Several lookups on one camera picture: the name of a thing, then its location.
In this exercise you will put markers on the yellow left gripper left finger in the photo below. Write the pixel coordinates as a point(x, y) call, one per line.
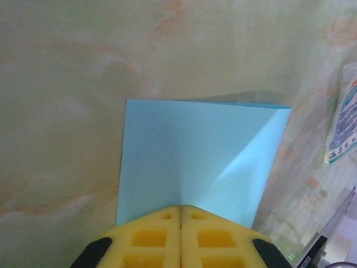
point(156, 240)

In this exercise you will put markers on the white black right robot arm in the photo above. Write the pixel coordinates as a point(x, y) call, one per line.
point(343, 245)

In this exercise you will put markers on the light blue paper sheet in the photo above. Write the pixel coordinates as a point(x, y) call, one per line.
point(173, 145)

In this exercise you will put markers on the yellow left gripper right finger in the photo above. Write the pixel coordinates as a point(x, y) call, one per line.
point(217, 240)

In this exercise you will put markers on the white packet with teal print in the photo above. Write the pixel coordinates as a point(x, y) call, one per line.
point(346, 125)

